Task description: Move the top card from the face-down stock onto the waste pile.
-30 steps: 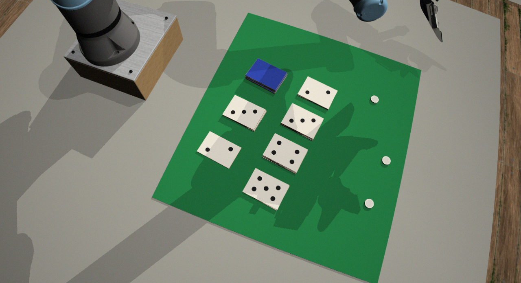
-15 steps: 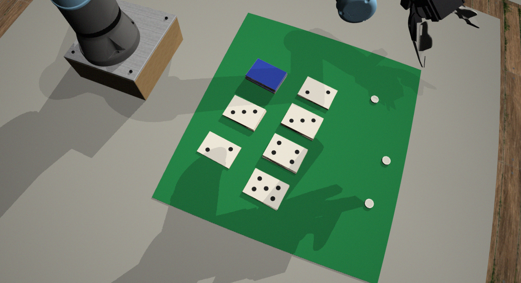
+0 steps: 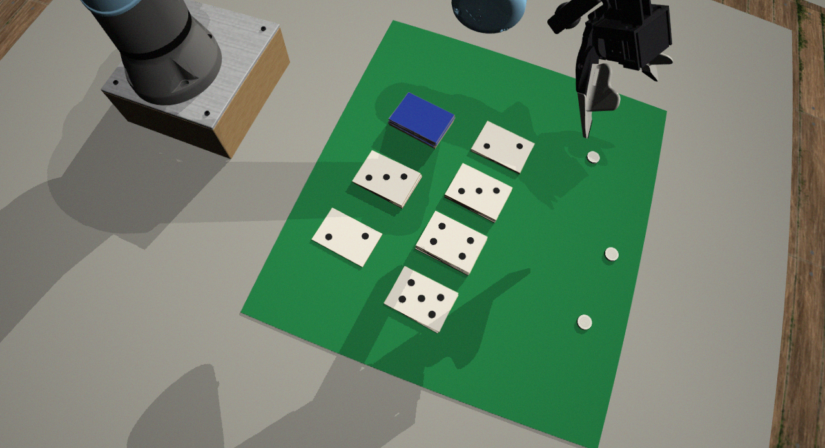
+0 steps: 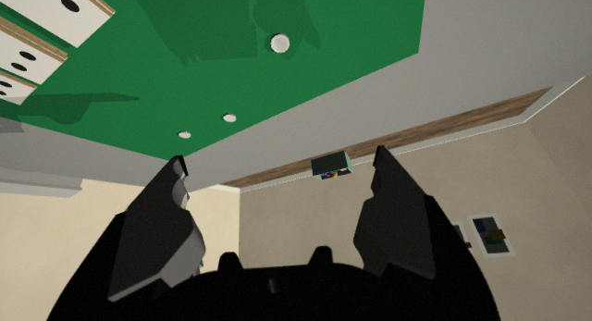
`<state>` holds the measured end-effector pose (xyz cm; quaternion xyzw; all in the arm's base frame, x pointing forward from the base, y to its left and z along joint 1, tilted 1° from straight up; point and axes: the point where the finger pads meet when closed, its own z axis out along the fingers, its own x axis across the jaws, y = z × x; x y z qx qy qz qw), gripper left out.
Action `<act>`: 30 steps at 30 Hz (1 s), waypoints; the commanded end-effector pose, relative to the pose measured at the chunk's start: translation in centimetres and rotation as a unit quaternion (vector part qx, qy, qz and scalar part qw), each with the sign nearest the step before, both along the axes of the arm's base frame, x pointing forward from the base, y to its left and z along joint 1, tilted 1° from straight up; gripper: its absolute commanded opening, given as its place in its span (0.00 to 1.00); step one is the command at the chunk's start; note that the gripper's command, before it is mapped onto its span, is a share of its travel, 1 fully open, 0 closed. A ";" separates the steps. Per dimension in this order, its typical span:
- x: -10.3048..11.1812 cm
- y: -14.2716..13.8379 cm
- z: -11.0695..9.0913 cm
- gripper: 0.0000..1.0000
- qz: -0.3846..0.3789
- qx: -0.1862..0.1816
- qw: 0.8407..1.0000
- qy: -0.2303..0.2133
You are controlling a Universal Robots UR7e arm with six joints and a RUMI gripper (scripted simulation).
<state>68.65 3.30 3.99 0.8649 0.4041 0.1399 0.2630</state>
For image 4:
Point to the green felt mat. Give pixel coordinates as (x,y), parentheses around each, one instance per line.
(159,67)

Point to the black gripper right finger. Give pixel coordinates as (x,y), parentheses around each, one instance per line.
(404,238)

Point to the white card with black dots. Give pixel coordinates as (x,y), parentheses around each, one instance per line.
(74,21)
(13,90)

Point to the white tile with four black dots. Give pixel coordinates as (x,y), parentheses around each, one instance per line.
(25,59)

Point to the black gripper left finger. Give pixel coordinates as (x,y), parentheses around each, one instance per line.
(149,248)

